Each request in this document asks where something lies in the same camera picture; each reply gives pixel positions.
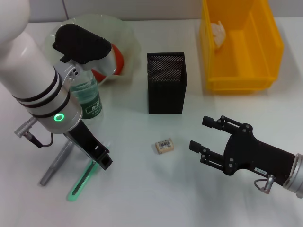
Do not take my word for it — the right gripper cable with connectors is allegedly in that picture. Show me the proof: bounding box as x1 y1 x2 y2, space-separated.
254 174 275 193

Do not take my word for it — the beige eraser with barcode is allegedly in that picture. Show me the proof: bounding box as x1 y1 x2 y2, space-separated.
155 139 176 155

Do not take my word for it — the grey pen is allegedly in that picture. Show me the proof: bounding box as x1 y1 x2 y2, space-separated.
39 140 73 186

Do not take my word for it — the red-orange fruit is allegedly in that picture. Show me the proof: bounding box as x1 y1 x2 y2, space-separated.
91 44 124 81

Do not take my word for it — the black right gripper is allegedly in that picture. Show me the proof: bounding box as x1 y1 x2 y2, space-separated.
189 115 297 187

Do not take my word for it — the black mesh pen holder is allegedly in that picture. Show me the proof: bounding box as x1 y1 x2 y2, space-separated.
146 52 187 115

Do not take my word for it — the green utility knife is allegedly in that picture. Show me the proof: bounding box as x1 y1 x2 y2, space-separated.
66 141 111 202

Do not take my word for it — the left gripper cable with connectors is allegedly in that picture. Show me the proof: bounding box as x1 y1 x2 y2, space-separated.
14 119 54 148

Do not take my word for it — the pale green glass fruit plate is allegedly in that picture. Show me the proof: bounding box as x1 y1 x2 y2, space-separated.
44 14 141 86

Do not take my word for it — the yellow plastic bin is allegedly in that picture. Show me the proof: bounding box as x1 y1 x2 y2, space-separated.
198 0 285 95

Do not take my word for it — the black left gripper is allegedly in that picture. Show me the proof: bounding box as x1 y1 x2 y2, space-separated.
63 122 113 171

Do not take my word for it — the clear green-label water bottle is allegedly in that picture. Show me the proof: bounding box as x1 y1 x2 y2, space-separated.
70 70 104 121

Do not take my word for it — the white paper ball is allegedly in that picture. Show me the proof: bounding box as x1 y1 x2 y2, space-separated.
210 20 227 50

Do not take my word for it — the gripper cable with connectors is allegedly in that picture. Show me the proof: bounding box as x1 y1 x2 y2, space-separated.
14 119 54 148
254 174 275 193

